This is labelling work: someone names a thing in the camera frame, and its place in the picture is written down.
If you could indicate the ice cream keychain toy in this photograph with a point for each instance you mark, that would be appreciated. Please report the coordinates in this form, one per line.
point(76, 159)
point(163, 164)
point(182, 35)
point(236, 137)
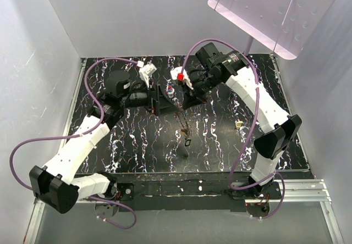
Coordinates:
point(170, 91)

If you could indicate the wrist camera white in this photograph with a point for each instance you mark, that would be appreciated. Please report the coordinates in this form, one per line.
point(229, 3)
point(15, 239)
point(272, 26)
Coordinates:
point(146, 74)
point(179, 76)

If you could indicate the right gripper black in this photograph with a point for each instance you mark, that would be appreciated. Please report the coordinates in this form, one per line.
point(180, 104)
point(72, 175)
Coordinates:
point(189, 101)

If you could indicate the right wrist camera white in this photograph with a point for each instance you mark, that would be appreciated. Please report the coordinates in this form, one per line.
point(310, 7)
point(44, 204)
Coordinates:
point(179, 76)

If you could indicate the metal key organizer disc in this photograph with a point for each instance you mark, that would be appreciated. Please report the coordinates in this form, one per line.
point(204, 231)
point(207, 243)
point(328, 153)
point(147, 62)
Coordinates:
point(185, 128)

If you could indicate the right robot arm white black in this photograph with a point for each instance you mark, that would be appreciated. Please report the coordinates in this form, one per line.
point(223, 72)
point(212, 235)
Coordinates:
point(238, 73)

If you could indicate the small beige cup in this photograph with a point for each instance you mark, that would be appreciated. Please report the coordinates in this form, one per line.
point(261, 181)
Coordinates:
point(238, 124)

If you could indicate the purple music stand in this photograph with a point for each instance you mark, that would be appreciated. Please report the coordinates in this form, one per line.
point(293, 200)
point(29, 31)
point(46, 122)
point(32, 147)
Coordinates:
point(283, 26)

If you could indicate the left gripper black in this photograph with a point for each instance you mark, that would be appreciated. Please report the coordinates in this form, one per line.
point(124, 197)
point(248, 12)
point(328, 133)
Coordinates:
point(157, 100)

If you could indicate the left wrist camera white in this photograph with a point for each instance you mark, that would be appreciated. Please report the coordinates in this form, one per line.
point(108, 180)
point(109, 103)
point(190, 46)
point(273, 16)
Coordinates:
point(146, 74)

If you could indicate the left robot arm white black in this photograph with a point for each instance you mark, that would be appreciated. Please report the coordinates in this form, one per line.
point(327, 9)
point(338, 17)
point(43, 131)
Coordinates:
point(55, 183)

